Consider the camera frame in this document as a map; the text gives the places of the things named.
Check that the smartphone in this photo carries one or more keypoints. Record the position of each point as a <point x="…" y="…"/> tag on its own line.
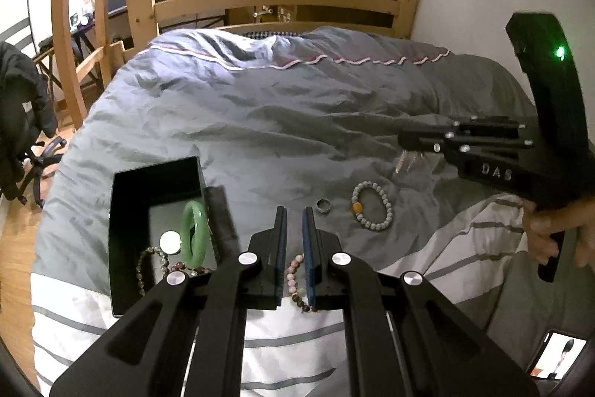
<point x="558" y="355"/>

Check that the wooden folding table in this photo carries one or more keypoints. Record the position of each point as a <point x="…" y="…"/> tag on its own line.
<point x="88" y="62"/>

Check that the black office chair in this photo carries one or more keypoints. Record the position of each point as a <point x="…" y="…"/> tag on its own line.
<point x="44" y="160"/>

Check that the green jade bangle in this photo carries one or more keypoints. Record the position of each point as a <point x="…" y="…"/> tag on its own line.
<point x="193" y="234"/>

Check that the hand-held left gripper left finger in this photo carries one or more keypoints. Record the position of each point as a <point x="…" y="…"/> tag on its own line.
<point x="280" y="248"/>

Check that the wooden ladder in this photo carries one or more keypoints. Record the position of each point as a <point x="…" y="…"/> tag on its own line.
<point x="65" y="53"/>

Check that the person's right hand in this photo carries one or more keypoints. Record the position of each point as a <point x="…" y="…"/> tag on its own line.
<point x="546" y="234"/>

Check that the office chair with jacket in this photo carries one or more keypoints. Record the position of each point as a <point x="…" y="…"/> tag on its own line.
<point x="21" y="99"/>

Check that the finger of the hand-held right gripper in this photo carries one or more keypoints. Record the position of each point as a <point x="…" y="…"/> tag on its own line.
<point x="418" y="140"/>
<point x="492" y="126"/>

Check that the white round disc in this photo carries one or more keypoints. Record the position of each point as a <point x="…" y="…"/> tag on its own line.
<point x="169" y="241"/>

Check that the grey white striped blanket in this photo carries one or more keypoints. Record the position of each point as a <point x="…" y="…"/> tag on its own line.
<point x="279" y="108"/>

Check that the laptop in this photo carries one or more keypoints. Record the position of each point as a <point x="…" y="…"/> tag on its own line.
<point x="117" y="1"/>

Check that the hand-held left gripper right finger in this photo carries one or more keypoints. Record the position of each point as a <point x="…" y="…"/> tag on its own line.
<point x="307" y="248"/>

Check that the black storage box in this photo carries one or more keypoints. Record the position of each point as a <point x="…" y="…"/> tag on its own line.
<point x="130" y="211"/>

